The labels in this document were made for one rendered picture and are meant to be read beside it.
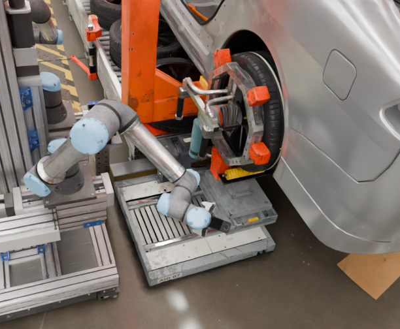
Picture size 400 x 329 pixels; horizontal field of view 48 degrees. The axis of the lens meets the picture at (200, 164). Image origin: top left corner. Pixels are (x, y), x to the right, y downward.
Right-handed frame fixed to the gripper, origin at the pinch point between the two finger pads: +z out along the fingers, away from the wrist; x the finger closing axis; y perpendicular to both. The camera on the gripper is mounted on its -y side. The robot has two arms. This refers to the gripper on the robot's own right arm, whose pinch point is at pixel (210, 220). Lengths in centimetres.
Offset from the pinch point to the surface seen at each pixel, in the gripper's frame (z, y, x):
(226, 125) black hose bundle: 23, 9, -46
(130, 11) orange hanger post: 21, 75, -85
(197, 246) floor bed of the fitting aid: 86, 8, 19
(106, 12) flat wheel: 179, 159, -139
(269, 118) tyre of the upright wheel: 26, -9, -56
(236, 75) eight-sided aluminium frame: 28, 13, -72
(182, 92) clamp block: 40, 39, -59
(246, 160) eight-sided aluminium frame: 41, -5, -35
